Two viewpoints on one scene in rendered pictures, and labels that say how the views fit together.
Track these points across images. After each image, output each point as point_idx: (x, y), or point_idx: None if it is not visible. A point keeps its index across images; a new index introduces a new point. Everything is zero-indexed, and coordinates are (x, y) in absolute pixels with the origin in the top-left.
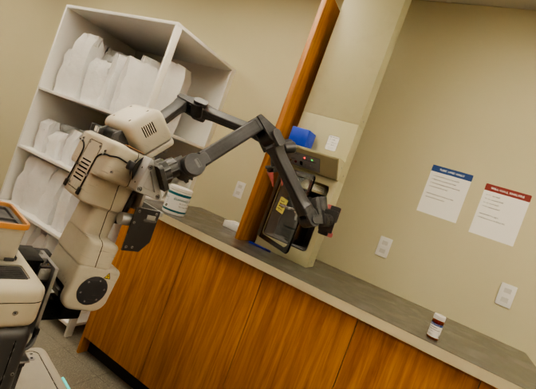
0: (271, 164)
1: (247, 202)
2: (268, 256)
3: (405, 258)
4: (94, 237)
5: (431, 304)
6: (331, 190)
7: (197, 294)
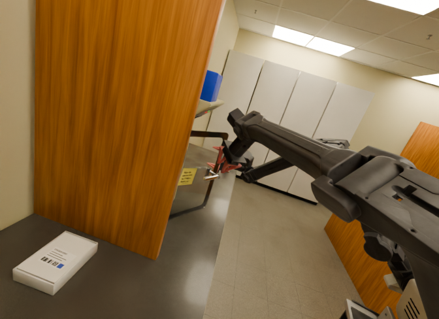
0: (241, 155)
1: (167, 214)
2: (189, 224)
3: None
4: None
5: None
6: (192, 127)
7: None
